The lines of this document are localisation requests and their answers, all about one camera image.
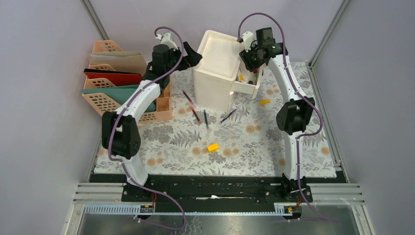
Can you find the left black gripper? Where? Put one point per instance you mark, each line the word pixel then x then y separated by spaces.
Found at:
pixel 191 58

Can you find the clear green pen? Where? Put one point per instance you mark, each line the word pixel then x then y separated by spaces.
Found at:
pixel 206 121

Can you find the red capped marker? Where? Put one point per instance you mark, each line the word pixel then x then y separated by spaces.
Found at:
pixel 188 98

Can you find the orange clear pen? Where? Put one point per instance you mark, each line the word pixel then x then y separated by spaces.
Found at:
pixel 196 116

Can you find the aluminium corner frame post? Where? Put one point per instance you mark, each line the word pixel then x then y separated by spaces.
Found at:
pixel 95 19

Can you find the peach plastic file organizer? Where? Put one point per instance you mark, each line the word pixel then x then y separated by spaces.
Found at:
pixel 160 110

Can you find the white top drawer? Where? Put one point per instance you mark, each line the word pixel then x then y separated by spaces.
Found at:
pixel 248 82

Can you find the blue pen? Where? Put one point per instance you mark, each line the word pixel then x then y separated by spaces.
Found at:
pixel 227 116

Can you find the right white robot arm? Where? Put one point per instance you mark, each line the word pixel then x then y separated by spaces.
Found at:
pixel 294 116

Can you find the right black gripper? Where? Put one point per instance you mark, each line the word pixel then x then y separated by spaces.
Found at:
pixel 245 57

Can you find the white three-drawer cabinet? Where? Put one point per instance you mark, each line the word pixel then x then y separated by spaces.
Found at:
pixel 215 74

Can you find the yellow marker cap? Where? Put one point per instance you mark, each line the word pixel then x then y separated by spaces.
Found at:
pixel 265 101

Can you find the beige notebook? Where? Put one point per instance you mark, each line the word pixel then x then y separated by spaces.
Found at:
pixel 126 61

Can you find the red ring binder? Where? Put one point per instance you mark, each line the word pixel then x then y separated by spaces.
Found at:
pixel 109 78

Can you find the teal folder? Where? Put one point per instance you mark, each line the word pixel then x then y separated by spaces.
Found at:
pixel 124 100

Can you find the yellow eraser block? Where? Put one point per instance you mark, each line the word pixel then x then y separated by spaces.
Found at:
pixel 213 147

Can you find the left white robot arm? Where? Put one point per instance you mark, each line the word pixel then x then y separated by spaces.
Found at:
pixel 120 134

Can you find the floral table mat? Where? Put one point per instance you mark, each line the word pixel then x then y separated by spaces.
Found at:
pixel 250 143

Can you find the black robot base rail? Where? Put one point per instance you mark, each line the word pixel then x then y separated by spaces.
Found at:
pixel 205 193

